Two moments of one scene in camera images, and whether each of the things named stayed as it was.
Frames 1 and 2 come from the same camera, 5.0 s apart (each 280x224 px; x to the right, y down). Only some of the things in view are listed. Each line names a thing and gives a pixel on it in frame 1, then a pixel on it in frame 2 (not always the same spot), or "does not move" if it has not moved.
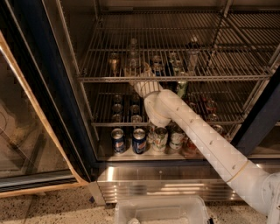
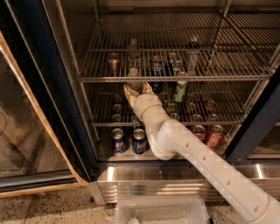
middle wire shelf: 222,103 does not move
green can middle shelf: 178,62 does not move
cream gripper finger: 148,73 to 147,89
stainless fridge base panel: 157,178 does not move
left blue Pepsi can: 118,140 does not move
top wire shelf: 183,46 does not move
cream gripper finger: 137,86 to 130,94
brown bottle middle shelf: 114,61 does not move
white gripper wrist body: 144,78 to 146,102
